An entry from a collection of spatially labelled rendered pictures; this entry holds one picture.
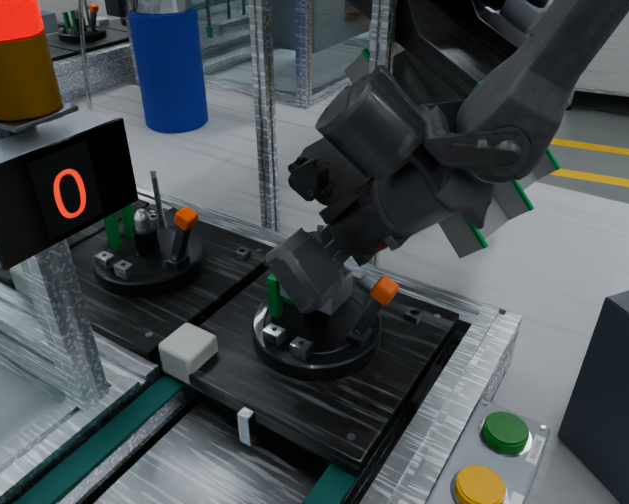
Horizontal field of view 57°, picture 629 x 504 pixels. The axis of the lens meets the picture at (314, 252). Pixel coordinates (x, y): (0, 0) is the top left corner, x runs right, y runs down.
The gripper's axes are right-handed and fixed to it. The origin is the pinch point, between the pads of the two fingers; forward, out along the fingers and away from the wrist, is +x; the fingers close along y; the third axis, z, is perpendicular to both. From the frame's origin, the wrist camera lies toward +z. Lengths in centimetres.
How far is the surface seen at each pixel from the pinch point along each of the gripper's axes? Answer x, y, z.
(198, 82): 60, -61, 41
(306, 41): 45, -86, 35
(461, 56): -11.4, -27.5, 7.8
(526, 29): -15.7, -38.0, 6.0
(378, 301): -4.0, 0.6, -7.1
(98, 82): 100, -67, 65
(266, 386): 7.1, 9.1, -8.1
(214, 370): 11.4, 10.2, -4.2
